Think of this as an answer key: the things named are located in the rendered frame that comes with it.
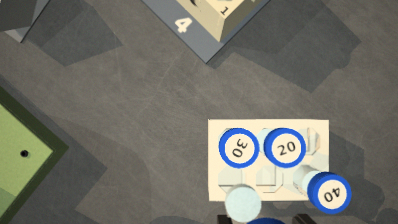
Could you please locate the cream tube rack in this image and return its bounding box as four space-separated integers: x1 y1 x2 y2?
208 119 329 201

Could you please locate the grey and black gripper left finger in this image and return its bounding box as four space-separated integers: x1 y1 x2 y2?
217 215 233 224

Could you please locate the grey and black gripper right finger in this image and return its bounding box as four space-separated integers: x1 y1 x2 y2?
292 214 317 224

